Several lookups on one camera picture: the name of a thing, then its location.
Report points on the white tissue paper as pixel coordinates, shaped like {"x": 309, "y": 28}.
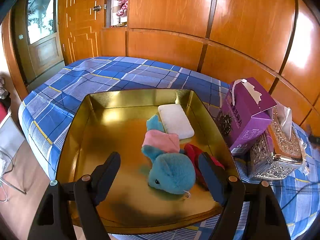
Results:
{"x": 284, "y": 116}

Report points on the purple cardboard carton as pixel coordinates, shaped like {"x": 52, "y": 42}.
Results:
{"x": 245, "y": 114}

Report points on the wooden wardrobe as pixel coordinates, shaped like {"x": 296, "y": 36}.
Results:
{"x": 274, "y": 41}

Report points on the blue plaid bedsheet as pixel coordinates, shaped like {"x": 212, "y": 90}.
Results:
{"x": 47, "y": 112}

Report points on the pink washcloth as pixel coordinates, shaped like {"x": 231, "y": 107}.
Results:
{"x": 167, "y": 142}

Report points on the blue plush toy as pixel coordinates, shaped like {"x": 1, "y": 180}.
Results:
{"x": 173, "y": 173}

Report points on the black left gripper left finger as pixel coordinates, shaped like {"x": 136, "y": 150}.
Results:
{"x": 53, "y": 217}

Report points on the red sock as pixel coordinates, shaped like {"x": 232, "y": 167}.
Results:
{"x": 195, "y": 157}

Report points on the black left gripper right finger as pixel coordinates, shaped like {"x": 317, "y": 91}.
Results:
{"x": 265, "y": 219}

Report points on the white foam sponge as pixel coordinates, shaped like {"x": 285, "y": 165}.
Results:
{"x": 175, "y": 121}

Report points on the wooden door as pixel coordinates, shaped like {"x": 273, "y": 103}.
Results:
{"x": 37, "y": 42}

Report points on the ornate gold tissue box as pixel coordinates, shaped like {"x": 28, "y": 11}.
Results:
{"x": 274, "y": 155}

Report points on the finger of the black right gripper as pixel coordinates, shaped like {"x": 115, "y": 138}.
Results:
{"x": 314, "y": 140}

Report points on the silver door handle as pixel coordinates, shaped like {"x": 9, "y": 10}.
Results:
{"x": 97, "y": 8}

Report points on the gold metal tray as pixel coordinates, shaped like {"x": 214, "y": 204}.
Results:
{"x": 115, "y": 121}

